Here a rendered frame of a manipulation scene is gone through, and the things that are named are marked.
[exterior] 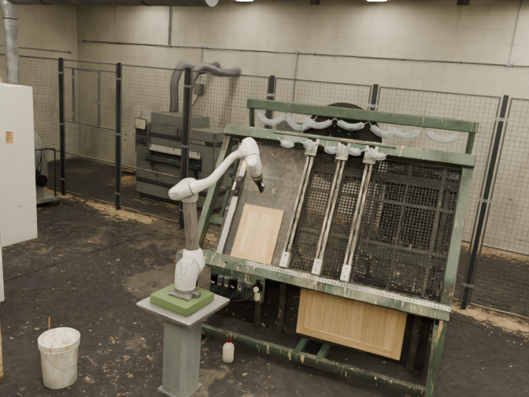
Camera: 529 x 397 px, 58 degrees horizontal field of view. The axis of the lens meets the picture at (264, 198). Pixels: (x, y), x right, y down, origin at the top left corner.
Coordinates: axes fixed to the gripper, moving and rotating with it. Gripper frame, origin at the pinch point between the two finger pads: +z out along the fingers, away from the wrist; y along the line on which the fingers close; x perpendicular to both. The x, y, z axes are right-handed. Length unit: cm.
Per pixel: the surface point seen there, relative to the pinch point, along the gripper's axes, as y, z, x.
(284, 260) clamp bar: -33, 63, 15
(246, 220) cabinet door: 20, 68, 13
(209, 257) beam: 19, 73, 59
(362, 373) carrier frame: -135, 103, 28
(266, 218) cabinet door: 7, 65, 0
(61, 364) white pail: 16, 38, 195
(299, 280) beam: -54, 66, 18
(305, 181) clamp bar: 4, 52, -45
